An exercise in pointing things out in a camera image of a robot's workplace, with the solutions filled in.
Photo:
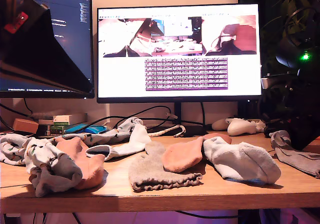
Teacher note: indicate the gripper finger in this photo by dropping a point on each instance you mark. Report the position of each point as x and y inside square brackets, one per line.
[306, 134]
[25, 77]
[37, 51]

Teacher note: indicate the grey frilly cuff sock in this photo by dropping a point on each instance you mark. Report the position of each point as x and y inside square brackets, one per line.
[295, 159]
[150, 169]

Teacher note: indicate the pink sock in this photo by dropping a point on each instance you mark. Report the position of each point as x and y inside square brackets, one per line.
[90, 166]
[182, 156]

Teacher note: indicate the black flat device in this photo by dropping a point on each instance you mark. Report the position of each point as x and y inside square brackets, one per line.
[270, 128]

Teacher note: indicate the white patterned item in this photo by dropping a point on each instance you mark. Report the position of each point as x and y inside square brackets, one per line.
[260, 126]

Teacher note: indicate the monitor with dark code screen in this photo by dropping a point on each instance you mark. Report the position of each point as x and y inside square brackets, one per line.
[75, 21]

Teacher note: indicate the white and green box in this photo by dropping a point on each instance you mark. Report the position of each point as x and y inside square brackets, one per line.
[61, 120]

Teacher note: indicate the dark green box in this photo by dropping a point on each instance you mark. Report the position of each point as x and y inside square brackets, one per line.
[56, 131]

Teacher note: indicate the white game controller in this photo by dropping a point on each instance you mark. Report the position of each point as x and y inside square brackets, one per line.
[240, 129]

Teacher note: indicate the blue plastic pack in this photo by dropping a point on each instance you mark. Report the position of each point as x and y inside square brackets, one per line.
[92, 129]

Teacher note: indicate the monitor with bright white screen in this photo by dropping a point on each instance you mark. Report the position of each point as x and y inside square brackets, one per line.
[120, 76]

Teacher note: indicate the cream rounded device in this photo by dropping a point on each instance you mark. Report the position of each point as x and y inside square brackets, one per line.
[219, 125]

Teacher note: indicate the green leafy houseplant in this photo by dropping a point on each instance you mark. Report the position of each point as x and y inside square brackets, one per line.
[292, 10]

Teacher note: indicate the black monitor stand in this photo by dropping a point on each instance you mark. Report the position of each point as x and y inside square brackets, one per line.
[177, 114]

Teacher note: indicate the arm grey camera box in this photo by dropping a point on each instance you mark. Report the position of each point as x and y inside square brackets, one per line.
[266, 82]

